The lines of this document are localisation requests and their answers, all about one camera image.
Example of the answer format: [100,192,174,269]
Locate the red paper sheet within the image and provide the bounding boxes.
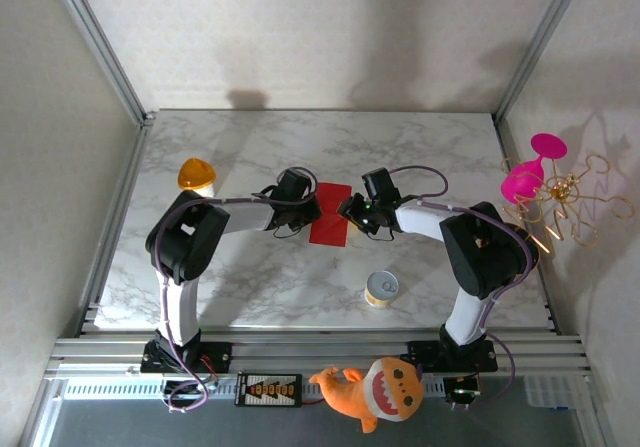
[308,181,353,248]

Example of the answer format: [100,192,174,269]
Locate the tin can with yellow label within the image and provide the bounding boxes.
[364,270,401,309]

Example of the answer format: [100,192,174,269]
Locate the pink plastic goblet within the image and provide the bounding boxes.
[500,132,569,205]

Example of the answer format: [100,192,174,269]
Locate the black charging board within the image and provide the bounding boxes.
[234,372,304,409]

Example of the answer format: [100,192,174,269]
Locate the orange shark plush toy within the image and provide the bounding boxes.
[308,356,425,434]

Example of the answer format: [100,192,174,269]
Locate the black controller box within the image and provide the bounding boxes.
[444,374,482,411]

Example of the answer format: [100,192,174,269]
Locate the clear plastic box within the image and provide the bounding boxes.
[523,374,589,411]

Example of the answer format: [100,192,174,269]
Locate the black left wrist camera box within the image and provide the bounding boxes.
[276,167,314,203]

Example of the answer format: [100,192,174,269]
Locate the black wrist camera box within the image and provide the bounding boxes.
[360,167,402,203]
[276,167,314,203]

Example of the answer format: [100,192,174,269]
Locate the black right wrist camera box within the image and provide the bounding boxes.
[360,167,402,203]

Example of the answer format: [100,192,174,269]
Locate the aluminium frame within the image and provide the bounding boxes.
[19,0,619,447]

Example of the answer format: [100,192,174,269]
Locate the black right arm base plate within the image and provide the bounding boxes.
[407,339,499,373]

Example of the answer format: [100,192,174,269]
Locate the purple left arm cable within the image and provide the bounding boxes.
[152,166,320,414]

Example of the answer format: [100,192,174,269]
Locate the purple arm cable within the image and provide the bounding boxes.
[152,166,320,414]
[389,165,532,411]

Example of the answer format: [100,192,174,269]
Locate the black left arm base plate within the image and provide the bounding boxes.
[140,339,234,374]

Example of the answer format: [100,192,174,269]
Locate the red and black wires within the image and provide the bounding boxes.
[198,353,222,384]

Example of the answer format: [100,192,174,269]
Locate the gold wire rack, black base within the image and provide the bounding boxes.
[501,154,636,257]

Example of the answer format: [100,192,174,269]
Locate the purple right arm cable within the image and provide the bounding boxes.
[389,165,532,411]

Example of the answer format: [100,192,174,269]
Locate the white slotted cable duct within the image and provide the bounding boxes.
[63,376,449,402]

